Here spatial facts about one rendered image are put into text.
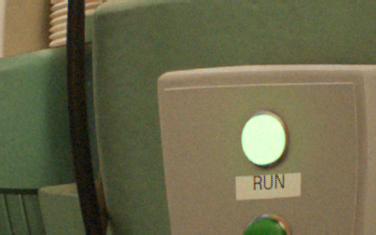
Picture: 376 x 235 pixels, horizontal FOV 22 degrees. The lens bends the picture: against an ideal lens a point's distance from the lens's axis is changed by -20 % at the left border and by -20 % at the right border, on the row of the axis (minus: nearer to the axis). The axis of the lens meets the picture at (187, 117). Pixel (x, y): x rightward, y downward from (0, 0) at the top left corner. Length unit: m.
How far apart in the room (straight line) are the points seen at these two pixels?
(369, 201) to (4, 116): 0.33
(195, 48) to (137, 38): 0.03
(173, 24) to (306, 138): 0.13
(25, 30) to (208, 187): 1.80
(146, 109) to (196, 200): 0.10
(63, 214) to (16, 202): 0.06
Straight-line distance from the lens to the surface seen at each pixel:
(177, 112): 0.42
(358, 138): 0.38
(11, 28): 2.16
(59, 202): 0.61
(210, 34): 0.48
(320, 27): 0.45
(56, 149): 0.65
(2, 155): 0.65
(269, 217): 0.40
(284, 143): 0.39
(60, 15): 2.15
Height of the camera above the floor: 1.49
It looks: 3 degrees down
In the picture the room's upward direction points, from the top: 5 degrees counter-clockwise
